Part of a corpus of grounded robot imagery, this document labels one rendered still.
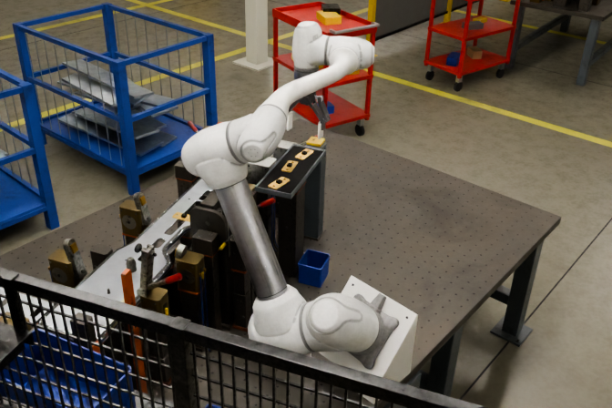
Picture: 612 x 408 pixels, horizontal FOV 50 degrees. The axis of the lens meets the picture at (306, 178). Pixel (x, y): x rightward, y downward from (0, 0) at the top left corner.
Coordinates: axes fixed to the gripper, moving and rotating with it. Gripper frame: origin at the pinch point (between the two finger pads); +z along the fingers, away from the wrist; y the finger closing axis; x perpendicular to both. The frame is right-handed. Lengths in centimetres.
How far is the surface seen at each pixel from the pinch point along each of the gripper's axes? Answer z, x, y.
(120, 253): 26, 70, 30
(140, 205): 20, 51, 38
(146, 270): 11, 86, 2
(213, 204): 7, 51, 4
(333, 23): 35, -239, 116
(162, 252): 26, 62, 19
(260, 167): 15.7, 9.0, 14.2
